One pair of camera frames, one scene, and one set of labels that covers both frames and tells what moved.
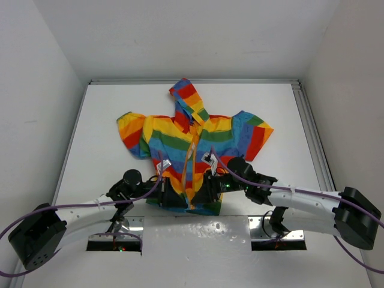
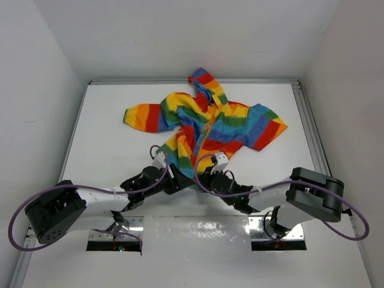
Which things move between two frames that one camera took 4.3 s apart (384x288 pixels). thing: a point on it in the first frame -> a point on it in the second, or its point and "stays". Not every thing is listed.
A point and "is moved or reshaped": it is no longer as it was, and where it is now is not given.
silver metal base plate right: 260,229 stays
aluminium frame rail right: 324,180 stays
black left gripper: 167,196 -> 177,181
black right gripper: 208,193 -> 204,179
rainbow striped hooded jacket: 190,144 is moved or reshaped
